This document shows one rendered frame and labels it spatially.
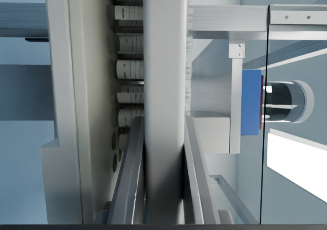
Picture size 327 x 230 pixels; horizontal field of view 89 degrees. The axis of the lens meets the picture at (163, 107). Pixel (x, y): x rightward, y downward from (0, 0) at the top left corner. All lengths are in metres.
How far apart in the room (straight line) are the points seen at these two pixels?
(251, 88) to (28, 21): 0.60
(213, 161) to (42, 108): 4.02
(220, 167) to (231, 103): 4.04
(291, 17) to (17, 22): 0.64
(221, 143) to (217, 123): 0.06
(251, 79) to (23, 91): 0.76
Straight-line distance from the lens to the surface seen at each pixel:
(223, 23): 0.46
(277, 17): 0.52
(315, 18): 0.57
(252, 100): 0.57
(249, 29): 0.48
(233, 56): 0.51
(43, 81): 0.73
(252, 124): 0.57
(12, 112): 0.80
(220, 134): 0.51
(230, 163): 4.56
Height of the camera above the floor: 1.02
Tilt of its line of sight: 1 degrees up
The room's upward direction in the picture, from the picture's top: 90 degrees clockwise
